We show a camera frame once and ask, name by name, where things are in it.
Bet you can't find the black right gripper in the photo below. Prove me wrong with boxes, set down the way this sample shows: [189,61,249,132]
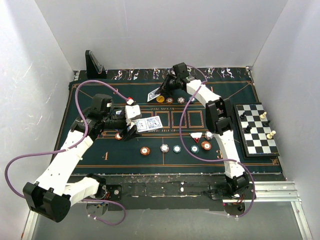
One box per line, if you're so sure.
[155,74,180,97]

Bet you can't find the yellow big blind button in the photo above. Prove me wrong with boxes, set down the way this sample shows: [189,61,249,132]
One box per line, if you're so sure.
[156,95,165,103]

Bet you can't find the blue playing card deck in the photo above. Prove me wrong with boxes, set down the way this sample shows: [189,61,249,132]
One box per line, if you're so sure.
[133,115,163,133]

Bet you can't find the orange chips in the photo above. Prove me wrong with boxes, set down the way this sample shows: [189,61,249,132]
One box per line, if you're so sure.
[166,97,174,104]
[201,141,212,151]
[115,132,123,140]

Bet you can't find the blue backed playing card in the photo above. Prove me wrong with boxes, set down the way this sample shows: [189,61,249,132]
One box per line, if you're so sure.
[147,89,160,102]

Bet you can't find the orange poker chip stack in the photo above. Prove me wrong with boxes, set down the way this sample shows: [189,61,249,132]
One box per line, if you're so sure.
[140,146,150,156]

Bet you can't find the green poker chip stack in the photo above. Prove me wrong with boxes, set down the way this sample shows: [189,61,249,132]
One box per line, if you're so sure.
[173,145,181,153]

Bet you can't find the red triangular dealer button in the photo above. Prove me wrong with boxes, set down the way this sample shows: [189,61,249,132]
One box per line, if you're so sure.
[190,132,203,143]

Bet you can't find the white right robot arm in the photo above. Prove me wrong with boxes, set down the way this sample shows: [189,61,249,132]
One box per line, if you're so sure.
[156,62,250,199]

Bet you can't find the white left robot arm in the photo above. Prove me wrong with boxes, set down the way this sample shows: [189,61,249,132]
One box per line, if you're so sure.
[22,94,141,223]

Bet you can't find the black card shoe holder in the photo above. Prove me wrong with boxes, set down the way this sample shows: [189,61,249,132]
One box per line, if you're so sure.
[85,50,107,80]

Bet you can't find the black chess piece left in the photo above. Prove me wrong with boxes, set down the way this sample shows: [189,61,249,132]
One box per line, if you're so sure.
[239,112,246,120]

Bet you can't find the black chess piece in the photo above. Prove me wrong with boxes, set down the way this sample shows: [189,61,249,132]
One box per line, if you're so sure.
[244,125,252,133]
[263,120,271,127]
[239,112,246,120]

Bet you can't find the black chess piece middle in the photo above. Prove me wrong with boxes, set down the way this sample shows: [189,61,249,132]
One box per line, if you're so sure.
[244,125,252,133]

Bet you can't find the white chess piece upper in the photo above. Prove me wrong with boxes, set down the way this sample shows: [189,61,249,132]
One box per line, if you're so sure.
[259,112,267,120]

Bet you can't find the white chess piece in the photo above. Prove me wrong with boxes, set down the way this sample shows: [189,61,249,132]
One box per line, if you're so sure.
[266,130,276,140]
[259,112,267,120]

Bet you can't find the black white chessboard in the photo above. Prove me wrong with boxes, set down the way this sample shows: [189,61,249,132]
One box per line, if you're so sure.
[233,102,280,158]

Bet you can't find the black chess piece right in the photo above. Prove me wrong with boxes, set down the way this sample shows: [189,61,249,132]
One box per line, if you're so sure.
[263,120,271,127]

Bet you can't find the white chess piece lower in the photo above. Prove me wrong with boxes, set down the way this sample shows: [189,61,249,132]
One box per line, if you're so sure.
[266,130,276,140]

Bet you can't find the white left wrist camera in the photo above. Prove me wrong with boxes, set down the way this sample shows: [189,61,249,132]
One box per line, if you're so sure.
[124,104,142,125]

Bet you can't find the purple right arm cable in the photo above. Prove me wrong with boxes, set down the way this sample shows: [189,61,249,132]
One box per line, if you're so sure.
[179,65,256,219]

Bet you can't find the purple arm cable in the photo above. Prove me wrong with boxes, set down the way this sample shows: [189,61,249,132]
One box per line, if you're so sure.
[4,79,133,226]
[179,65,256,219]

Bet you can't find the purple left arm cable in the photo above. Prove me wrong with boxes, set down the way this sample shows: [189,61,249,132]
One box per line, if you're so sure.
[4,79,133,226]

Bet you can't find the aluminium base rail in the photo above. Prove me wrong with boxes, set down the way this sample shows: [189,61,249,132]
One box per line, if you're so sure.
[22,181,313,240]

